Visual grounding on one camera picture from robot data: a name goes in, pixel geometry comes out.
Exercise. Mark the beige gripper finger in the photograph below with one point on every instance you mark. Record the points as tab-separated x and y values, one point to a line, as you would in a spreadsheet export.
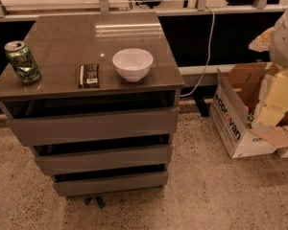
273	100
262	42

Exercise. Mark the grey bottom drawer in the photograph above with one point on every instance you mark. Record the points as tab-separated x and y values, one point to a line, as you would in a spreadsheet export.
111	184

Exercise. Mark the grey drawer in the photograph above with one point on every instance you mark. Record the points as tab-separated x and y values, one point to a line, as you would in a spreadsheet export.
90	161
97	126
111	184

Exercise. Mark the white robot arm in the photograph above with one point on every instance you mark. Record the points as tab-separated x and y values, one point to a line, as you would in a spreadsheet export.
278	50

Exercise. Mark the open cardboard box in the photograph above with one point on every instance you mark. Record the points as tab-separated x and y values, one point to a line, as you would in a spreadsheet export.
232	112

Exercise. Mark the grey top drawer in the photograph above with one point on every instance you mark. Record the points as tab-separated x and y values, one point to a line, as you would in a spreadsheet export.
97	126

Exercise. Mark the grey three-drawer cabinet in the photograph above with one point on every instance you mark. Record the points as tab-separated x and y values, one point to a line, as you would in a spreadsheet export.
61	44

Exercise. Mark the grey middle drawer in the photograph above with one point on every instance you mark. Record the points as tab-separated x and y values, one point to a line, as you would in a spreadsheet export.
90	161

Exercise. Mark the white bowl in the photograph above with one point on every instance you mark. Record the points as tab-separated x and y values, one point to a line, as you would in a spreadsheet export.
133	64

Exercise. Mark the black snack bar wrapper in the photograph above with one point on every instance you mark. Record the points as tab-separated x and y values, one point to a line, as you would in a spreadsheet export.
89	76

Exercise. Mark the green soda can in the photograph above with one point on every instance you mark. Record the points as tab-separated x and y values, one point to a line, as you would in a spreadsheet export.
22	61

